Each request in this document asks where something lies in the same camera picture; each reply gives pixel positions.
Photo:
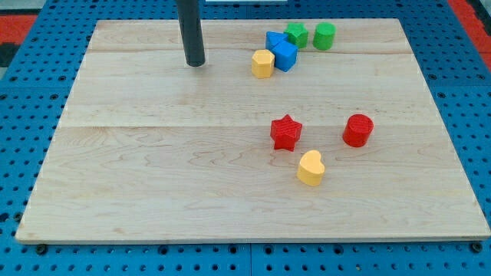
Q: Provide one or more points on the red cylinder block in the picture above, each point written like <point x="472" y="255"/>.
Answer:
<point x="358" y="130"/>

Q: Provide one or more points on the yellow hexagon block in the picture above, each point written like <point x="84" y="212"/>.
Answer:
<point x="263" y="64"/>

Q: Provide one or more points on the light wooden board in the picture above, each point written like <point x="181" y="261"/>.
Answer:
<point x="151" y="151"/>

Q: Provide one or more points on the yellow heart block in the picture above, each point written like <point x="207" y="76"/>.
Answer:
<point x="311" y="169"/>

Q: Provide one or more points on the green star block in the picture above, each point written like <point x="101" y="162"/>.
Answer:
<point x="297" y="34"/>

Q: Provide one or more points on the blue triangle block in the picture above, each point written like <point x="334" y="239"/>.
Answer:
<point x="273" y="38"/>

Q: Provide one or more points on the red star block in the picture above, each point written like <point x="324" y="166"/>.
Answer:
<point x="285" y="133"/>

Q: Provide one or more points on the green cylinder block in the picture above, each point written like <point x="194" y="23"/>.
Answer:
<point x="324" y="36"/>

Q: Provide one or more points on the blue cube block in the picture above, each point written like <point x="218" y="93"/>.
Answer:
<point x="285" y="55"/>

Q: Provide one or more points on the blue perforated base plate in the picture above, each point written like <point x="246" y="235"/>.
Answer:
<point x="38" y="80"/>

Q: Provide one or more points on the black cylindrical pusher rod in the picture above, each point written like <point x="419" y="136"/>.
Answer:
<point x="191" y="32"/>

